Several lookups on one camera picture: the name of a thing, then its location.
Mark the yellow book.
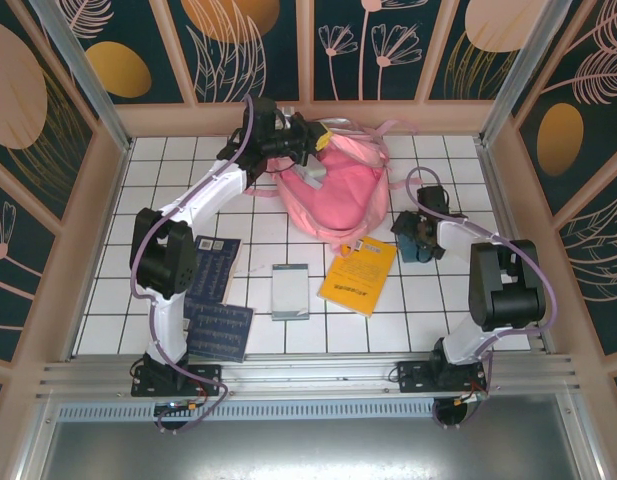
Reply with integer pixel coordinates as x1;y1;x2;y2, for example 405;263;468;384
315;235;398;318

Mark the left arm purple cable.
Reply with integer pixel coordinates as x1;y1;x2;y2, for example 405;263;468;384
129;93;257;436

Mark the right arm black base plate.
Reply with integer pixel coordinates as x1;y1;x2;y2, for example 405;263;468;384
396;359;489;399

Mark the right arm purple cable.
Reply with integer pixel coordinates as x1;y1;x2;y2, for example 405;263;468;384
405;167;562;431

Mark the aluminium frame rail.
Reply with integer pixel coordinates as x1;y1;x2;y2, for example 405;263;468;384
35;352;584;402

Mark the small controller board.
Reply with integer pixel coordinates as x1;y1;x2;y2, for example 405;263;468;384
154;398;202;417
452;391;491;407

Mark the aluminium corner post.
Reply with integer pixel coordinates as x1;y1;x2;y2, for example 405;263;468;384
30;0;135;154
477;0;578;147

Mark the grey metal sheet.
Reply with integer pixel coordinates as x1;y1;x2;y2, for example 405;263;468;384
37;419;605;480

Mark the grey white notebook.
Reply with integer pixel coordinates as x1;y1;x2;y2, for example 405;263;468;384
270;262;311;322

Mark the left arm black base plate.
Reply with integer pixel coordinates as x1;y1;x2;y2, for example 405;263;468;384
131;352;223;399

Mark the pink backpack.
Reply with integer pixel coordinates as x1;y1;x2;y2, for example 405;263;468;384
241;116;420;255

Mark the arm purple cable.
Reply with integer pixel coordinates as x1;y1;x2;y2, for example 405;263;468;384
129;93;257;436
405;167;562;431

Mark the dark blue book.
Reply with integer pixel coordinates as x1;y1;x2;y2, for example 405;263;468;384
184;234;243;305
180;298;256;364

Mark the aluminium side rail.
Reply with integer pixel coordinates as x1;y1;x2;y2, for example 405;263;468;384
475;139;560;357

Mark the perforated metal cable tray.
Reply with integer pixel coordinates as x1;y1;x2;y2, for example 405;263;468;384
55;402;578;424

